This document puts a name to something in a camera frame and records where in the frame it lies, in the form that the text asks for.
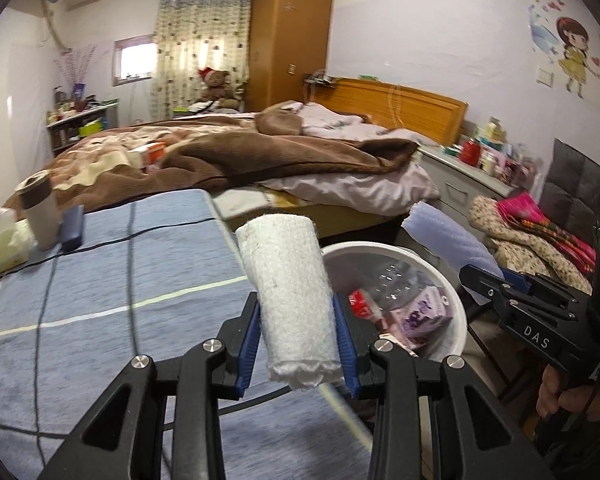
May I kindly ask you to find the lavender foam roll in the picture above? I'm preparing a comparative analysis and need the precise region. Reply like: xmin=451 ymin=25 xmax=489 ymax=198
xmin=402 ymin=202 xmax=504 ymax=278

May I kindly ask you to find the purple milk carton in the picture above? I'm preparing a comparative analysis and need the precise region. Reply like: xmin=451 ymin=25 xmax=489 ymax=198
xmin=390 ymin=286 xmax=452 ymax=338

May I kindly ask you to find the clear plastic bottle red label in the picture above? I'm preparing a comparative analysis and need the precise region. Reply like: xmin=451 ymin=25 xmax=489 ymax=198
xmin=348 ymin=259 xmax=429 ymax=322

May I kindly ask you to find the white towel roll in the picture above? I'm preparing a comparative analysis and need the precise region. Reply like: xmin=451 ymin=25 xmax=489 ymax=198
xmin=236 ymin=214 xmax=342 ymax=390

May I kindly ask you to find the white trash bin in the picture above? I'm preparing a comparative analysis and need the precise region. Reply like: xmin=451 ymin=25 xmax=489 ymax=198
xmin=323 ymin=242 xmax=467 ymax=362

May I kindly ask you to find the right human hand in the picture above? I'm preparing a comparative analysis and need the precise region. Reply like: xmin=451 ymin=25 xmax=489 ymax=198
xmin=535 ymin=365 xmax=600 ymax=422

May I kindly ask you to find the floral quilt pile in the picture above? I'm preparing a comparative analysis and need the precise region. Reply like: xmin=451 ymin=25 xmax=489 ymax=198
xmin=468 ymin=196 xmax=592 ymax=295

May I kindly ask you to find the pink striped cloth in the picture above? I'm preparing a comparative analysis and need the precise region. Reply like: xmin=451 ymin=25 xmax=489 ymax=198
xmin=496 ymin=191 xmax=596 ymax=278

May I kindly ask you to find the dark grey chair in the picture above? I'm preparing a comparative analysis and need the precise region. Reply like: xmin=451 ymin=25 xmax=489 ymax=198
xmin=539 ymin=139 xmax=600 ymax=248

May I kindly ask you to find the grey drawer nightstand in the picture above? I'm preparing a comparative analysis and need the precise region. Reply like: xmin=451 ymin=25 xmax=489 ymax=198
xmin=416 ymin=146 xmax=513 ymax=237

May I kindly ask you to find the red jar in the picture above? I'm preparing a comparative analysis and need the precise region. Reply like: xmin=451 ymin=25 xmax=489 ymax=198
xmin=458 ymin=138 xmax=482 ymax=167

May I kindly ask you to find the pink bed sheet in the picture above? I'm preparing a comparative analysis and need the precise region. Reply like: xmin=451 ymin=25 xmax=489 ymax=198
xmin=212 ymin=100 xmax=441 ymax=219

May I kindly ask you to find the blue checked mat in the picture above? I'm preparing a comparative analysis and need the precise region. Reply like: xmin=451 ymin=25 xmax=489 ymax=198
xmin=0 ymin=190 xmax=370 ymax=479

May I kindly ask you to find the wooden bed headboard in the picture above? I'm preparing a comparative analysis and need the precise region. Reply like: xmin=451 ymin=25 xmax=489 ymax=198
xmin=308 ymin=78 xmax=468 ymax=145

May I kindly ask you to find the dark blue glasses case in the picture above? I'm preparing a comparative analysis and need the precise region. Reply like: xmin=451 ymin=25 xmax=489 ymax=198
xmin=59 ymin=205 xmax=84 ymax=252

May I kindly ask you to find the green tissue pack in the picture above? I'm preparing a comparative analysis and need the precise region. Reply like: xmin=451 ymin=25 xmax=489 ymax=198
xmin=0 ymin=207 xmax=35 ymax=274

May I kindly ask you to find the beige brown-lid cup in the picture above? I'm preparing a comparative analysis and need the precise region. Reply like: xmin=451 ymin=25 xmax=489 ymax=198
xmin=15 ymin=170 xmax=61 ymax=249

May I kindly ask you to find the orange white box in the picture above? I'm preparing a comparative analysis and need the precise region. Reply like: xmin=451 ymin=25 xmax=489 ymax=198
xmin=128 ymin=141 xmax=166 ymax=169

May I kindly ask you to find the brown fleece blanket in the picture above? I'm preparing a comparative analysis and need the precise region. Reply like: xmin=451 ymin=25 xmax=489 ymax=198
xmin=2 ymin=102 xmax=422 ymax=214

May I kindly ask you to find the cluttered side shelf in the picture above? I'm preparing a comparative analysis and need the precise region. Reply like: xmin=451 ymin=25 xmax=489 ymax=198
xmin=46 ymin=94 xmax=119 ymax=156

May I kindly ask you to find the wooden wardrobe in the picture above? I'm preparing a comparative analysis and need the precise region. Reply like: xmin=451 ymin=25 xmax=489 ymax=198
xmin=245 ymin=0 xmax=332 ymax=112

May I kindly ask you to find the brown teddy bear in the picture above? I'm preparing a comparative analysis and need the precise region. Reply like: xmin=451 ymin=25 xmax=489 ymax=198
xmin=198 ymin=67 xmax=240 ymax=110

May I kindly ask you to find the patterned window curtain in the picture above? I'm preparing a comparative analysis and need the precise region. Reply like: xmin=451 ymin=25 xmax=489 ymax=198
xmin=150 ymin=0 xmax=252 ymax=119

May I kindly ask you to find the cartoon children wall sticker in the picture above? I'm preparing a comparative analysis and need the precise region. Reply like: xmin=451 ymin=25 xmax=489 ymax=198
xmin=528 ymin=0 xmax=600 ymax=108

